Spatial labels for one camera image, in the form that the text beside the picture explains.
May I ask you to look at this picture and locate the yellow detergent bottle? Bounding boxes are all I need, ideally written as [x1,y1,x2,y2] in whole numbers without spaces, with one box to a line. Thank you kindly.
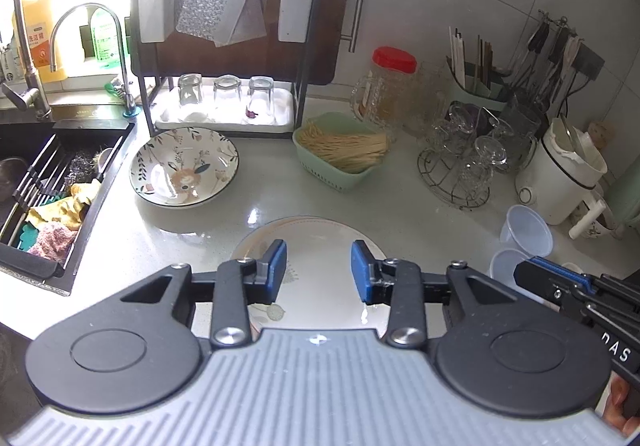
[19,0,64,73]

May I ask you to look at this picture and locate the floral ceramic mug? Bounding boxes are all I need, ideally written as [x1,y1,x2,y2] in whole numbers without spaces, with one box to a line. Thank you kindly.
[568,193,618,240]

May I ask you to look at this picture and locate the green chopstick holder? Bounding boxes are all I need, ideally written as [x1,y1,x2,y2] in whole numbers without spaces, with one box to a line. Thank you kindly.
[446,57,509,113]

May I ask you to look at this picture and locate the metal bar handle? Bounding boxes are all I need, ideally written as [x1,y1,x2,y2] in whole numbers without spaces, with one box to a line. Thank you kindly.
[342,0,367,54]

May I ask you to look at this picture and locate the pale floral plate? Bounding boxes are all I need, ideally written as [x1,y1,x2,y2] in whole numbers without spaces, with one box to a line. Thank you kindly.
[230,215,389,333]

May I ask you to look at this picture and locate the white electric cooker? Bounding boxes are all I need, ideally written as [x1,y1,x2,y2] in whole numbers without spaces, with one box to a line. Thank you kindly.
[515,115,609,227]

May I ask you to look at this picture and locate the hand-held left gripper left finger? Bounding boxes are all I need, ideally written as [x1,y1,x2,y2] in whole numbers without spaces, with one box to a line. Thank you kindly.
[119,239,289,348]

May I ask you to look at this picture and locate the green plastic bottle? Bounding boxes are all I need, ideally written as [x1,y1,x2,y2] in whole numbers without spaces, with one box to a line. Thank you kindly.
[89,5,124,70]

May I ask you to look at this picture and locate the pink cleaning cloth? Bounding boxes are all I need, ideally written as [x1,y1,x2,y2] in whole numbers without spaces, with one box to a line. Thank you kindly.
[27,221,79,260]

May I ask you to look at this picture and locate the bundle of dried noodles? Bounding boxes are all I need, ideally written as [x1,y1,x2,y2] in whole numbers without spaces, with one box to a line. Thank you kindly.
[298,119,391,175]

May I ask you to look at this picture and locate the black metal dish rack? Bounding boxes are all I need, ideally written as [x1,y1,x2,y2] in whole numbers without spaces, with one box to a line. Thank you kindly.
[128,0,319,138]

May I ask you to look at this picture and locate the clear plastic cup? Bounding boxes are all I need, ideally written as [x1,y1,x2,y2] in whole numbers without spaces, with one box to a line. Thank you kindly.
[489,249,534,288]
[500,204,554,258]

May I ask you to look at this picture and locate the white dish cloth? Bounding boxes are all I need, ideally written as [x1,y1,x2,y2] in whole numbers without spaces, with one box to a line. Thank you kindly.
[214,0,269,48]

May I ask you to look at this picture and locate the tall steel faucet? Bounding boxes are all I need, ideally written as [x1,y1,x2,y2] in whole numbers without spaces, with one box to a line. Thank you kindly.
[0,0,54,121]

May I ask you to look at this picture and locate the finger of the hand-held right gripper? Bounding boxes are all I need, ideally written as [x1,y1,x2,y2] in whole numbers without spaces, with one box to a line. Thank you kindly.
[514,256,608,314]

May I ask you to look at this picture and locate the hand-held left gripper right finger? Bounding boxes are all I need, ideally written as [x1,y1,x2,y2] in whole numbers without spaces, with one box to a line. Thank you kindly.
[350,239,523,348]

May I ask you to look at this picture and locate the floral bowl with dark rim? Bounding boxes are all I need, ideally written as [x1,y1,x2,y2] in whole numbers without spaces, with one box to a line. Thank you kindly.
[129,126,240,208]

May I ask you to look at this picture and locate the glass pitcher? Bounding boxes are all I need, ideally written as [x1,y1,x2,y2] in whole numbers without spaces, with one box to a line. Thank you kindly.
[499,95,544,173]

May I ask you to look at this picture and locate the mint green plastic basket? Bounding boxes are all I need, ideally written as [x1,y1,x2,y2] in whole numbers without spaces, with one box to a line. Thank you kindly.
[292,111,395,193]

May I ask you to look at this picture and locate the clear drinking glass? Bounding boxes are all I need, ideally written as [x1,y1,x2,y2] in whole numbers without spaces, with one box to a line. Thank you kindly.
[212,74,244,121]
[177,73,204,108]
[247,76,274,121]

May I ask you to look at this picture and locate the small glass cup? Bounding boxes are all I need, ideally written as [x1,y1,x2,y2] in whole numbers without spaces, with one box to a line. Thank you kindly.
[474,135,510,173]
[444,100,482,138]

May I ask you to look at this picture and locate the black kitchen sink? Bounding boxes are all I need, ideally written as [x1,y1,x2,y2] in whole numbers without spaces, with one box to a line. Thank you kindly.
[0,117,137,298]

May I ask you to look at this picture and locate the hanging kitchen knives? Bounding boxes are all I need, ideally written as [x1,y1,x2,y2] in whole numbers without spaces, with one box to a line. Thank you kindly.
[509,10,607,113]

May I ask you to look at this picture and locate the yellow cleaning cloth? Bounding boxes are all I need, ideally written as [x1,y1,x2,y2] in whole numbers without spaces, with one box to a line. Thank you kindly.
[24,179,102,233]

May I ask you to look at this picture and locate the roll-up sink drain rack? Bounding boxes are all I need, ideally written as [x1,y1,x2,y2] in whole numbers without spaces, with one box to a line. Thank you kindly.
[0,133,127,248]

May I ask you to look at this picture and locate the wire cup rack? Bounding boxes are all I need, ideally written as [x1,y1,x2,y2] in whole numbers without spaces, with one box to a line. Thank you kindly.
[417,100,507,208]

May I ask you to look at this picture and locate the steel wool scrubber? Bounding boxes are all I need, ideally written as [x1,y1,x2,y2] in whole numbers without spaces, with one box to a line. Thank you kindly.
[64,150,102,188]

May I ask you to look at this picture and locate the dark brown cutting board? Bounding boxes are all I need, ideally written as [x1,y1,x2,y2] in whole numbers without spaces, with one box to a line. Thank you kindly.
[131,0,355,88]

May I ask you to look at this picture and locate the white utensil holder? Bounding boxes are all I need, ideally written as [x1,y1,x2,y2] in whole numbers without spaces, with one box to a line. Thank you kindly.
[135,0,184,45]
[277,0,314,44]

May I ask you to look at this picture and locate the faceted glass mug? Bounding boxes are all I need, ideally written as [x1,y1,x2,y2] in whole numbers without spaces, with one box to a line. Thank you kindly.
[350,71,397,128]

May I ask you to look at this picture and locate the white drip tray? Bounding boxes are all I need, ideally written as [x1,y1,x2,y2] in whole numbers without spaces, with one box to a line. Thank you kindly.
[152,85,294,132]

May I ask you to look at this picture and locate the gooseneck steel faucet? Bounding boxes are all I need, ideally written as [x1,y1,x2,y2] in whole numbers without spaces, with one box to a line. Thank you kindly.
[49,2,139,118]

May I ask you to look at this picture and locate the clear jar with red lid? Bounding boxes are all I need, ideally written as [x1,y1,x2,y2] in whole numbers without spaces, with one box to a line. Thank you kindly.
[366,46,419,128]

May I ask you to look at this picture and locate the mint green kettle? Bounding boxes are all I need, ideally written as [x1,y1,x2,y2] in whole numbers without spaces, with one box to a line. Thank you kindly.
[607,165,640,238]

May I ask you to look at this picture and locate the person's right hand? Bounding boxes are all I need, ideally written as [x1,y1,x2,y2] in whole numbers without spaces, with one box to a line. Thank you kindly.
[597,371,640,438]

